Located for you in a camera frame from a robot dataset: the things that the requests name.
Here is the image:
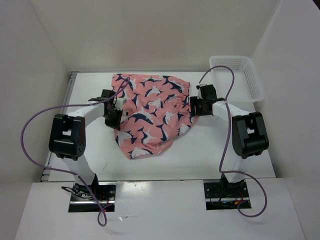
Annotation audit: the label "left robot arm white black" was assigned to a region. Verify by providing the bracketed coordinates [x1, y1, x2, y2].
[48, 89, 127, 200]

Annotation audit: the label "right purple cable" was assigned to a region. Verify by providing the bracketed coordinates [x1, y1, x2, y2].
[198, 65, 269, 219]

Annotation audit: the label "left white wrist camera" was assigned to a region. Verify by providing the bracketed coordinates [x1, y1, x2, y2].
[112, 97, 127, 111]

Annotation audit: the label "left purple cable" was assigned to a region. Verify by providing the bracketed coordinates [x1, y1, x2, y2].
[20, 77, 131, 227]

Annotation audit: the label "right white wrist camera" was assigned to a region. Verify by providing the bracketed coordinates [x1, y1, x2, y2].
[196, 84, 207, 99]

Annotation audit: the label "purple cable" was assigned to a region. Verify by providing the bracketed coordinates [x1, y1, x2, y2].
[20, 77, 131, 227]
[198, 65, 269, 219]

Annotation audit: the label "pink shark print shorts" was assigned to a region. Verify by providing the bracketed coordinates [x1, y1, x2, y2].
[111, 73, 196, 160]

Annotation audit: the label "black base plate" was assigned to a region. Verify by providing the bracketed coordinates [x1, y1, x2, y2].
[70, 184, 116, 205]
[203, 180, 250, 203]

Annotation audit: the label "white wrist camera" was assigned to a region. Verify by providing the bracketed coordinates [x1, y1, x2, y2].
[196, 84, 207, 99]
[112, 97, 127, 111]

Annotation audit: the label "white plastic basket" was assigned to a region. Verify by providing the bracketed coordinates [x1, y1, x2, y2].
[209, 55, 265, 112]

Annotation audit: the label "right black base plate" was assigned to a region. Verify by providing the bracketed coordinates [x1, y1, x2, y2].
[203, 180, 250, 203]

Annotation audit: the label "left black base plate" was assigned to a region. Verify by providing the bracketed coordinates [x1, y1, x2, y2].
[70, 184, 116, 205]

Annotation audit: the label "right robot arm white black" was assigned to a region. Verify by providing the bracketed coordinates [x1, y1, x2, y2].
[190, 84, 269, 197]

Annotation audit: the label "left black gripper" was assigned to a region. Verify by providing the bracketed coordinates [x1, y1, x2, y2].
[103, 107, 123, 131]

